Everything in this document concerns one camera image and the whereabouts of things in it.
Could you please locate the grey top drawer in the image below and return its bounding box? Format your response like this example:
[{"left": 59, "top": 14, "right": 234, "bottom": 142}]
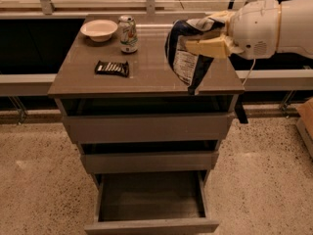
[{"left": 64, "top": 114, "right": 234, "bottom": 144}]

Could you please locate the grey open bottom drawer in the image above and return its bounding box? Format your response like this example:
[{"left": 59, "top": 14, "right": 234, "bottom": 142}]
[{"left": 85, "top": 171, "right": 219, "bottom": 235}]

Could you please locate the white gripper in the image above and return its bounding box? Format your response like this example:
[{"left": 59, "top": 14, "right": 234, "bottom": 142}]
[{"left": 185, "top": 0, "right": 280, "bottom": 60}]

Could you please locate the grey drawer cabinet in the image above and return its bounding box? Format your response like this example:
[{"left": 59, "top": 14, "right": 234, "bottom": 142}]
[{"left": 47, "top": 12, "right": 246, "bottom": 188}]

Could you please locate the metal window railing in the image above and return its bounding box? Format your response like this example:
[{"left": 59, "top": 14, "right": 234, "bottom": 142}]
[{"left": 0, "top": 0, "right": 313, "bottom": 18}]

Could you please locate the blue chip bag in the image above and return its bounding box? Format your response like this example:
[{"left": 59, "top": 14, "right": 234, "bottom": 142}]
[{"left": 164, "top": 17, "right": 225, "bottom": 95}]

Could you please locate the cardboard box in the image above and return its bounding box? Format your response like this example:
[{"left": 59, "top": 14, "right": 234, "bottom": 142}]
[{"left": 296, "top": 98, "right": 313, "bottom": 158}]

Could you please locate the white cable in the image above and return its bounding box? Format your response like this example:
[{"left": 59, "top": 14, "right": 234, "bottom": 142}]
[{"left": 242, "top": 58, "right": 257, "bottom": 86}]

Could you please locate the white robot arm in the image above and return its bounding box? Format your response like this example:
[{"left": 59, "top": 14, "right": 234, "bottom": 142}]
[{"left": 186, "top": 0, "right": 313, "bottom": 60}]

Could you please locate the black candy bar wrapper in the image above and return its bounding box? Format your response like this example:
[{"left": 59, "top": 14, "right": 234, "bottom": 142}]
[{"left": 95, "top": 61, "right": 129, "bottom": 77}]

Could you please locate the green soda can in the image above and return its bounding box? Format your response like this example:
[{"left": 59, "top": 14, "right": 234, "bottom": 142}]
[{"left": 118, "top": 15, "right": 138, "bottom": 53}]

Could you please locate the white bowl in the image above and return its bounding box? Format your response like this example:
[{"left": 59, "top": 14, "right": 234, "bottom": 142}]
[{"left": 80, "top": 20, "right": 117, "bottom": 42}]

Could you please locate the grey middle drawer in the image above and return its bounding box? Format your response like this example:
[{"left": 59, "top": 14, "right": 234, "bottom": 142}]
[{"left": 81, "top": 151, "right": 218, "bottom": 174}]

